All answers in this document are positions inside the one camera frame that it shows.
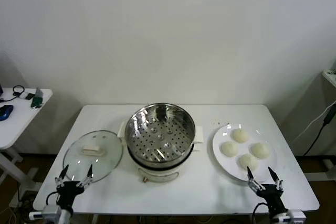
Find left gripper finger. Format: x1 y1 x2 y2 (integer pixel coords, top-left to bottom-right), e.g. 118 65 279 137
54 164 70 188
76 164 94 188

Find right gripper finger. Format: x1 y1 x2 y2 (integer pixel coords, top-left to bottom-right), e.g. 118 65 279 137
246 166 265 191
267 166 285 191

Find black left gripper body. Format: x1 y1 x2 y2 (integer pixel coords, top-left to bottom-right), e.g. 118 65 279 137
56 180 87 213

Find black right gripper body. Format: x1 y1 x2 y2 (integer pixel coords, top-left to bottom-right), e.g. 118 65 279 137
256 184 289 216

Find white steamed baozi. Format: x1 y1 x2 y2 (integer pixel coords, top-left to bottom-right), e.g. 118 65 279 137
238 154 259 172
232 129 250 144
251 142 271 159
221 141 239 157

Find round glass pot lid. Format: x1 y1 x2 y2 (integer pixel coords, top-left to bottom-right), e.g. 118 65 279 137
62 129 124 184

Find stainless steel steamer basket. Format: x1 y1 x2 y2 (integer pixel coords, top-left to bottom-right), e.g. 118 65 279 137
117 102 204 163

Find white oval plate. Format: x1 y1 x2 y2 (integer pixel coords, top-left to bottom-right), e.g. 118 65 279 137
212 123 278 183

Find white side table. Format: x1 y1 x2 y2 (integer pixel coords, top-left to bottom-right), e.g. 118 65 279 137
0 87 53 183

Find white electric pot base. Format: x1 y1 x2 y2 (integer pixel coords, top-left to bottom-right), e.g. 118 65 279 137
128 141 203 184

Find blue computer mouse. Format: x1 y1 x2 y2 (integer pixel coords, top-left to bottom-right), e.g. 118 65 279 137
0 104 14 122

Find white shelf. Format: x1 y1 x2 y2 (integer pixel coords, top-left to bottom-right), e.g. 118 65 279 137
322 69 336 89

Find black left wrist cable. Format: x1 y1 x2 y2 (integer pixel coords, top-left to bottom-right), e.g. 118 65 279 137
46 191 60 207

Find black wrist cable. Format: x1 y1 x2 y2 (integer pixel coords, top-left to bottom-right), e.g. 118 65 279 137
46 191 60 207
252 202 269 223

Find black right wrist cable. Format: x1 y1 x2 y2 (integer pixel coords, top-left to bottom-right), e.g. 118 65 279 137
252 202 269 223

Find floor cable bundle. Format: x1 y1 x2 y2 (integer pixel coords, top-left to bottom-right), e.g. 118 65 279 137
9 192 36 224

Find white wall cable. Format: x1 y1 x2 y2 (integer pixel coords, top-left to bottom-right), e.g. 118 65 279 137
295 101 336 156

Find green handled tool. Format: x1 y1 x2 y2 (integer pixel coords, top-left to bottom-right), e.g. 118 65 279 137
30 95 44 110

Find black cable with adapter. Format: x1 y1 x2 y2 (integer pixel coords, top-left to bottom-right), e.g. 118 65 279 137
303 105 336 156

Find black looped cable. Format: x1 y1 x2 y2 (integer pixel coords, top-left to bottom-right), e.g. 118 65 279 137
0 85 26 102

